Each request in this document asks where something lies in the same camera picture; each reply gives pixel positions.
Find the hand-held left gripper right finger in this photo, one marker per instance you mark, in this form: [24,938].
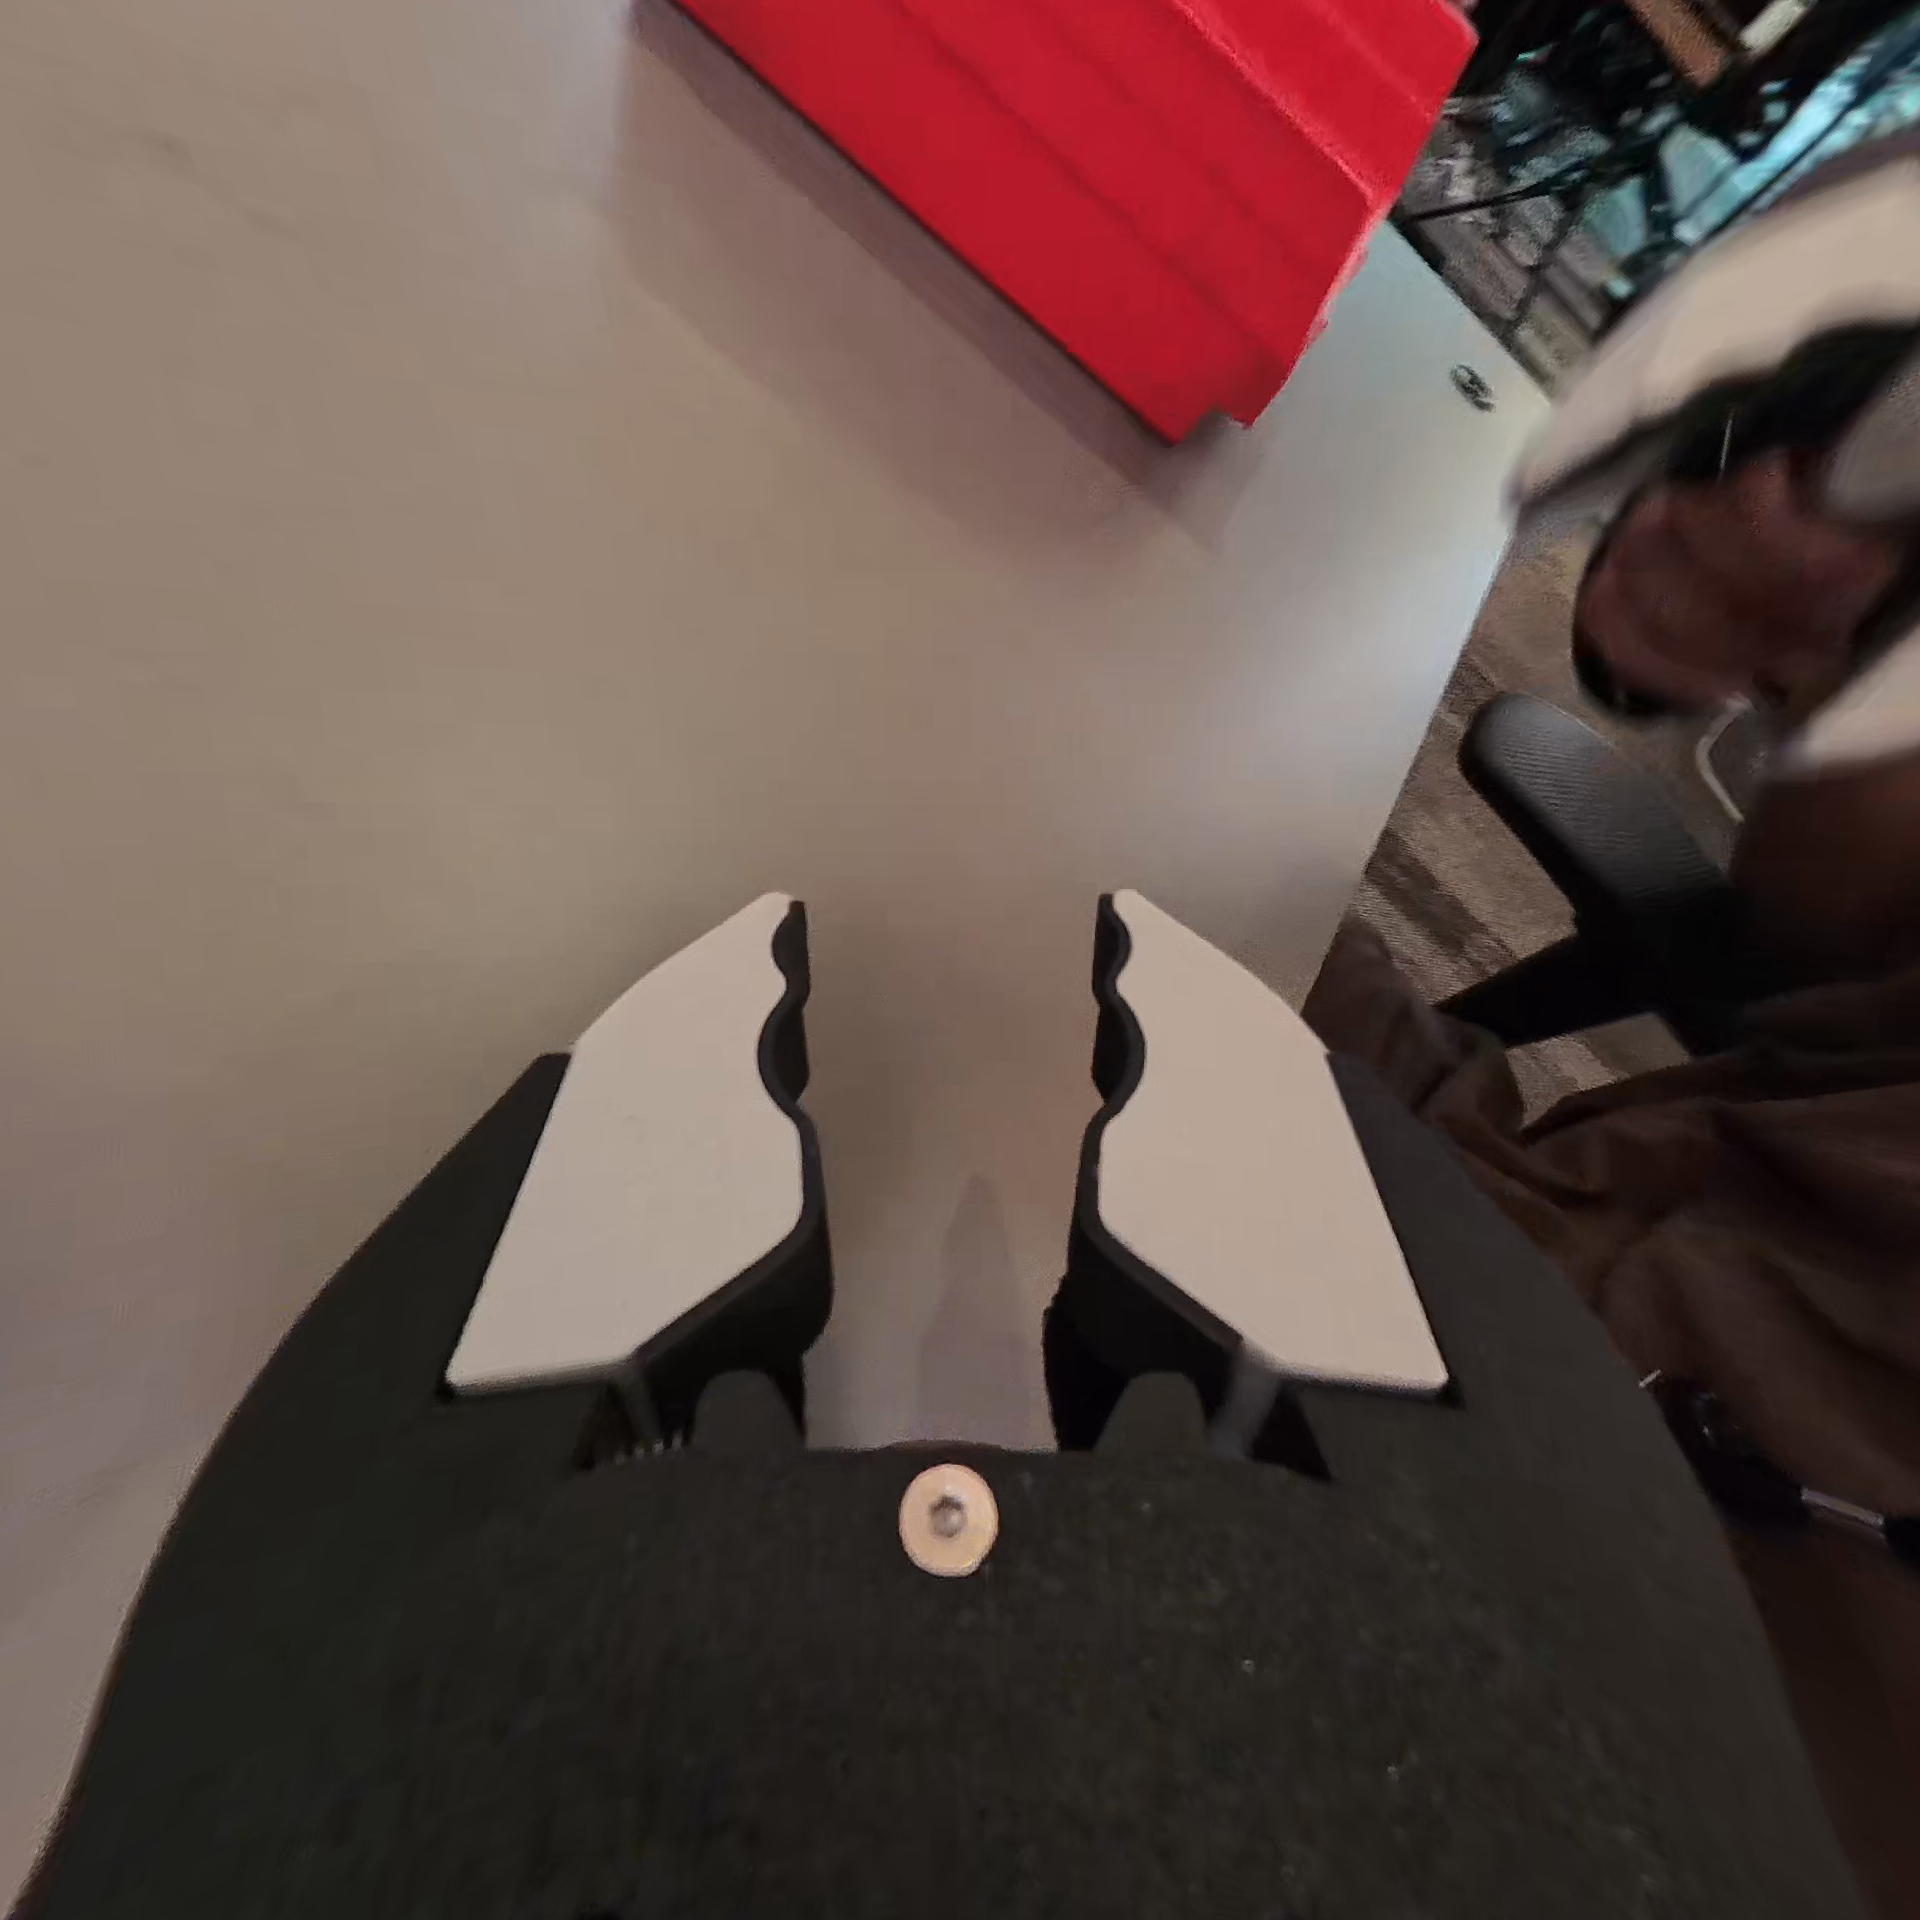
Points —
[1255,1186]

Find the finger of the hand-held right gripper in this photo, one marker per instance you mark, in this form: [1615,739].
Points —
[1726,316]

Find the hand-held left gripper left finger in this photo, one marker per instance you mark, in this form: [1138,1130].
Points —
[646,1186]

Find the red plastic bin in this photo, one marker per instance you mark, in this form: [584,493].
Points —
[1110,150]

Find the round desk grommet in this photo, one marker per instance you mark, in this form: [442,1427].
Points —
[1470,384]

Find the grey desk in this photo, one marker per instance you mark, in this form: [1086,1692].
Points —
[391,601]

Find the person's right hand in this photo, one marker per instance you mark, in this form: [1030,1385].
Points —
[1740,586]

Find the black office chair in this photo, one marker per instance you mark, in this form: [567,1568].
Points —
[1607,856]

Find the person's brown clothing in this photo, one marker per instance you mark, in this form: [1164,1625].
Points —
[1740,1170]

